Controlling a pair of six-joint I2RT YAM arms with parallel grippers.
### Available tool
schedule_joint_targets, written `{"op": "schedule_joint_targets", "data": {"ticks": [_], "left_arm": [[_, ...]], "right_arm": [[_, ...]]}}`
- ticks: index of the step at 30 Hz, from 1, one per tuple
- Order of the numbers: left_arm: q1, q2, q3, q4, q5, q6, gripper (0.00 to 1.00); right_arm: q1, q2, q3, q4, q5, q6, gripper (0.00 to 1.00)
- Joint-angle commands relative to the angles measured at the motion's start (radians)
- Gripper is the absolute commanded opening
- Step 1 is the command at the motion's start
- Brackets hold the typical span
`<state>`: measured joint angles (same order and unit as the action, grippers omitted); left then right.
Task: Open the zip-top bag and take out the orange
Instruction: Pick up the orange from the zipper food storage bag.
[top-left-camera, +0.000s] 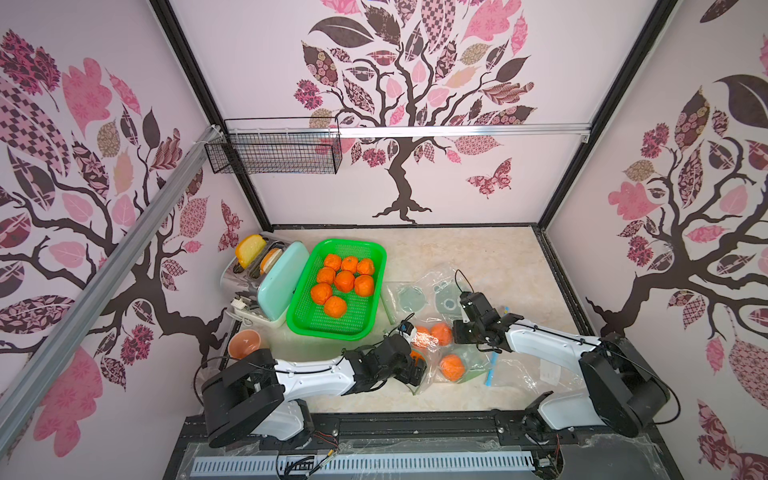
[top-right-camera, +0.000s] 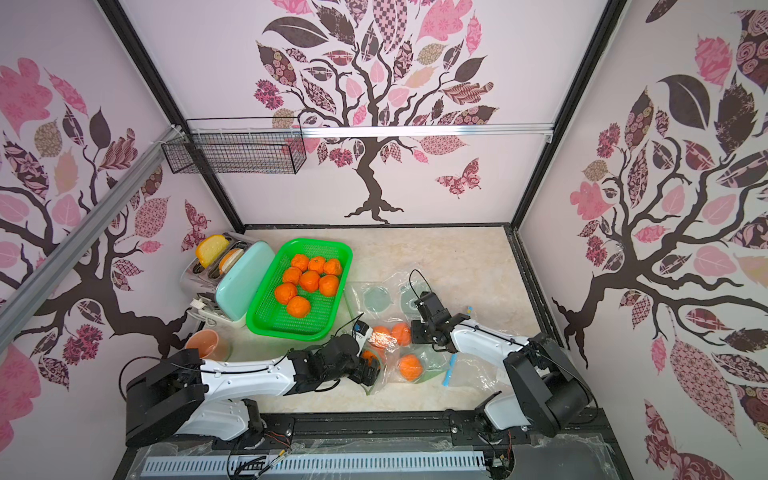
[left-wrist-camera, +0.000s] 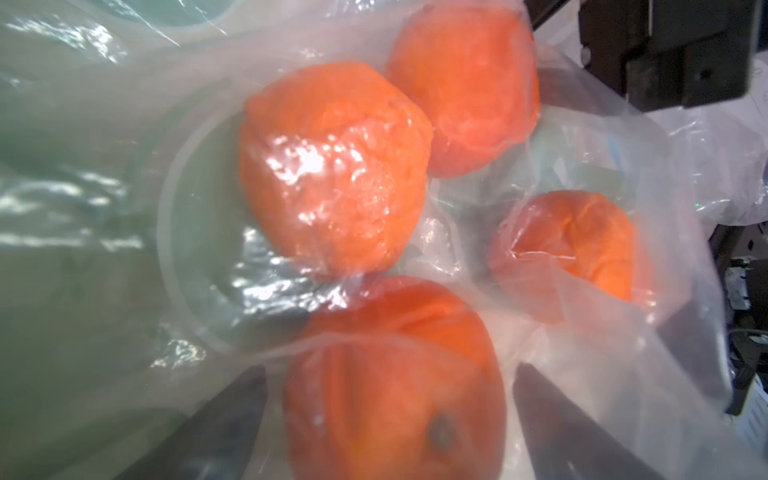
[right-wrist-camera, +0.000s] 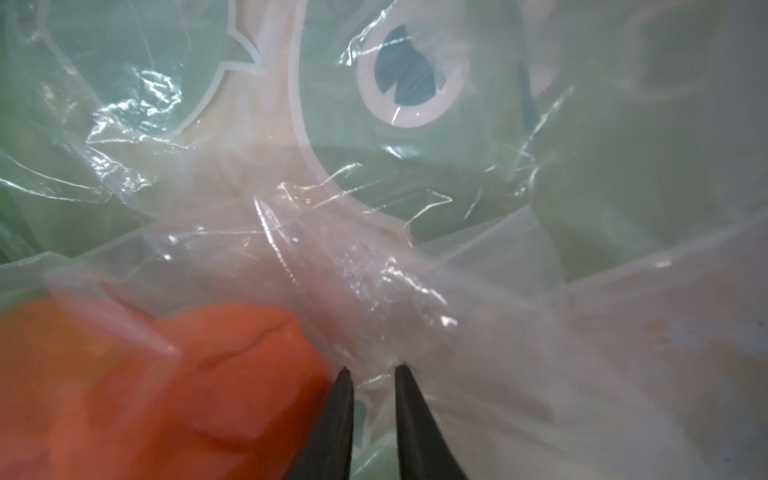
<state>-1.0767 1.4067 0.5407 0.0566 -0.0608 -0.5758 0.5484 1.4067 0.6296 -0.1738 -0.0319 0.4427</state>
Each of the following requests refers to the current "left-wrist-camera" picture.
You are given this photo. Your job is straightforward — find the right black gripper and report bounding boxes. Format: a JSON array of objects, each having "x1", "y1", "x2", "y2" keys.
[{"x1": 524, "y1": 0, "x2": 764, "y2": 113}]

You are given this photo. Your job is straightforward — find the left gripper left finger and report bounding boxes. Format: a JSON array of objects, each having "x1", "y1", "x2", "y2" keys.
[{"x1": 117, "y1": 365, "x2": 268, "y2": 479}]

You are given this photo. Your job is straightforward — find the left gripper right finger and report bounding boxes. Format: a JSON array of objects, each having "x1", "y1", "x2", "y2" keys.
[{"x1": 512, "y1": 363, "x2": 662, "y2": 480}]

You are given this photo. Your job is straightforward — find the oranges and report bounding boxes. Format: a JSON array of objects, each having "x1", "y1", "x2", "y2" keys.
[{"x1": 238, "y1": 2, "x2": 652, "y2": 480}]

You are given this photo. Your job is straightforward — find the green zip bag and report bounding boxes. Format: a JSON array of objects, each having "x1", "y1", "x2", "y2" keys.
[{"x1": 1, "y1": 1, "x2": 767, "y2": 479}]

